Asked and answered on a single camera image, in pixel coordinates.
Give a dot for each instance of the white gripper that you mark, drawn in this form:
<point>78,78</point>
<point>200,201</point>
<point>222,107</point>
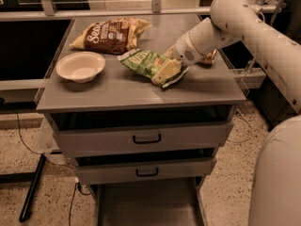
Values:
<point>184,52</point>

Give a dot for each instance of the green jalapeno chip bag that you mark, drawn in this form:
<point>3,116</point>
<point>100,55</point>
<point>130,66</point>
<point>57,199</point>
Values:
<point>148,63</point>

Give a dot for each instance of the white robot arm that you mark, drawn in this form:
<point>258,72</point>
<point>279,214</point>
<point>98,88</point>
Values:
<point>276,189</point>

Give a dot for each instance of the small gold snack bag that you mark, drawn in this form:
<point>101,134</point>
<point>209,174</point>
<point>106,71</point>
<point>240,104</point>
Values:
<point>209,58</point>

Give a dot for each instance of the brown tortilla chip bag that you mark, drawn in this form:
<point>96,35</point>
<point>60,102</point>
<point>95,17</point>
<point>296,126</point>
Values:
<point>116,36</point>

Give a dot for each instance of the grey drawer cabinet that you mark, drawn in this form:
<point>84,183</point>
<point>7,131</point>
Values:
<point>117,88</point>

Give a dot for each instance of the top grey drawer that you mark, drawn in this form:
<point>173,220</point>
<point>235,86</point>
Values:
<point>80,134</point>

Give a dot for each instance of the grey drawer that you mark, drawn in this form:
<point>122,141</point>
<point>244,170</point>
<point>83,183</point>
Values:
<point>80,134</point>
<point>122,168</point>
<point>171,202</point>

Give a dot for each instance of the middle grey drawer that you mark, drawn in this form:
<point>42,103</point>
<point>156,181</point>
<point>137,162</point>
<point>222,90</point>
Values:
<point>122,168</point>

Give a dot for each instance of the bottom grey drawer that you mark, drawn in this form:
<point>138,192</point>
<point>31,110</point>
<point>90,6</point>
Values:
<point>171,202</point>

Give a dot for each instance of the white paper bowl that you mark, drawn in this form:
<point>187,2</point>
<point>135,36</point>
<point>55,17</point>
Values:
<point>80,67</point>

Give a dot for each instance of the dark cabinet at right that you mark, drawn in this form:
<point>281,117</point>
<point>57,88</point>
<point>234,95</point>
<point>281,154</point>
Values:
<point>271,103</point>

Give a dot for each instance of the black metal stand leg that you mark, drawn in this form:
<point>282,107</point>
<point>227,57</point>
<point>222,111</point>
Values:
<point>25,213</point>

